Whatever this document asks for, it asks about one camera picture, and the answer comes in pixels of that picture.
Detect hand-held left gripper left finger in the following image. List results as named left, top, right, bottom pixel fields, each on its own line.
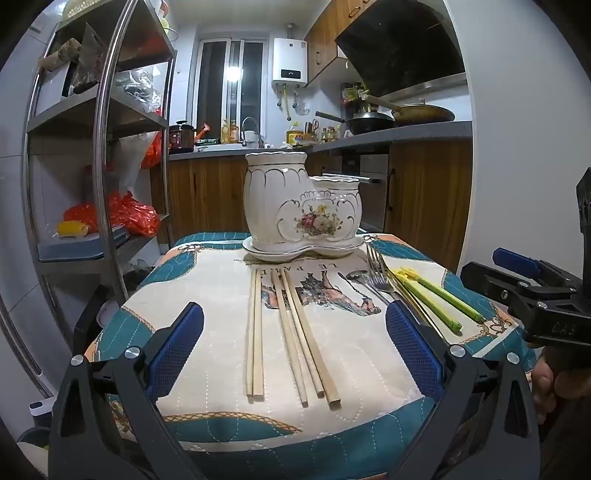
left=48, top=302, right=218, bottom=480

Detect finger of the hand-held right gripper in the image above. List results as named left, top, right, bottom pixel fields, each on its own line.
left=462, top=261, right=575, bottom=324
left=493, top=248, right=578, bottom=289

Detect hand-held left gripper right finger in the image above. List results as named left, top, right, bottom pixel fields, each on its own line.
left=385, top=300, right=541, bottom=480

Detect green utensil with yellow tip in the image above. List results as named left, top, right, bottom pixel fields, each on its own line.
left=388, top=268, right=463, bottom=332
left=401, top=267, right=486, bottom=323

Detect white floral ceramic utensil holder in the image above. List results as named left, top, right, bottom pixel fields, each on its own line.
left=243, top=151, right=362, bottom=244

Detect person's right hand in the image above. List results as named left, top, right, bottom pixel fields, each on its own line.
left=531, top=355, right=591, bottom=425

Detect printed teal table cloth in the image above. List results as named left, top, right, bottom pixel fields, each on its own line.
left=90, top=231, right=536, bottom=480

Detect metal spoon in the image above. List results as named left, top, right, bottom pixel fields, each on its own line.
left=346, top=270, right=393, bottom=308

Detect wooden lower cabinets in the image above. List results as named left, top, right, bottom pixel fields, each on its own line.
left=168, top=141, right=474, bottom=273

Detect large red plastic bag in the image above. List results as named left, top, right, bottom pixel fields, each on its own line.
left=65, top=191, right=161, bottom=238

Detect white ceramic saucer tray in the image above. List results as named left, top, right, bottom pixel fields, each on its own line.
left=242, top=233, right=369, bottom=264

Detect built-in oven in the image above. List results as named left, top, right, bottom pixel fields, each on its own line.
left=342, top=154, right=391, bottom=232

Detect brass frying pan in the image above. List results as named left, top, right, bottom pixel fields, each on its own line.
left=365, top=95, right=455, bottom=126

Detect white plastic bag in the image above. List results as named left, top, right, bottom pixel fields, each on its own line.
left=111, top=131, right=158, bottom=195

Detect small red plastic bag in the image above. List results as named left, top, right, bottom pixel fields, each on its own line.
left=141, top=134, right=163, bottom=169

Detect black wok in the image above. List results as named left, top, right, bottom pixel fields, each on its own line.
left=315, top=111, right=398, bottom=136

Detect dark red rice cooker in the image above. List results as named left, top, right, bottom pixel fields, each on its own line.
left=168, top=121, right=195, bottom=154

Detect metal faucet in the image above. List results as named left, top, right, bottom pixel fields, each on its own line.
left=241, top=116, right=266, bottom=149

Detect metal shelf rack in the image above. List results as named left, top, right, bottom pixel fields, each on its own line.
left=21, top=0, right=178, bottom=402

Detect black range hood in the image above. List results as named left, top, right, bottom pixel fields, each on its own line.
left=335, top=0, right=467, bottom=99

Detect window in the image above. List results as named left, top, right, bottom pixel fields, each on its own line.
left=198, top=39, right=269, bottom=144

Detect clear plastic bag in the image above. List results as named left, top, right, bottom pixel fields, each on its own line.
left=115, top=67, right=162, bottom=114

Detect wooden upper cabinet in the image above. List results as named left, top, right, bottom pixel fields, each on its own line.
left=304, top=0, right=365, bottom=86

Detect white water heater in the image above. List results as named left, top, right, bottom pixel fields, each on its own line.
left=271, top=38, right=308, bottom=88

